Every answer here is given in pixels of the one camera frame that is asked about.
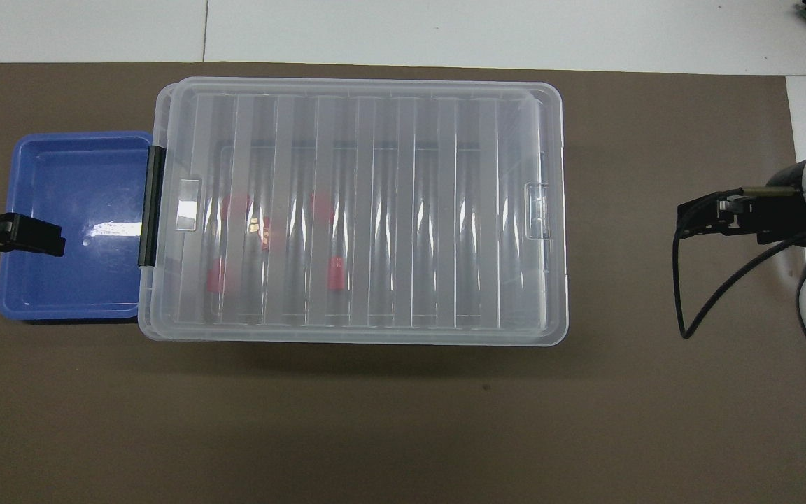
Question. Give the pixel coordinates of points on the red block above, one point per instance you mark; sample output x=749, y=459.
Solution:
x=336, y=274
x=215, y=278

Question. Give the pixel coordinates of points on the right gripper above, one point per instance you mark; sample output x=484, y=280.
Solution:
x=786, y=220

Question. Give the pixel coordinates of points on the clear plastic storage box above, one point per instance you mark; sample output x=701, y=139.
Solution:
x=163, y=112

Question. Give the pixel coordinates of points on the blue plastic tray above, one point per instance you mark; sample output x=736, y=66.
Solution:
x=74, y=280

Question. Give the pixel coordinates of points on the black box latch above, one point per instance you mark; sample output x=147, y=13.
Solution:
x=152, y=210

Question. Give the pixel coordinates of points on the clear plastic box lid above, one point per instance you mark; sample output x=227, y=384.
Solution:
x=445, y=210

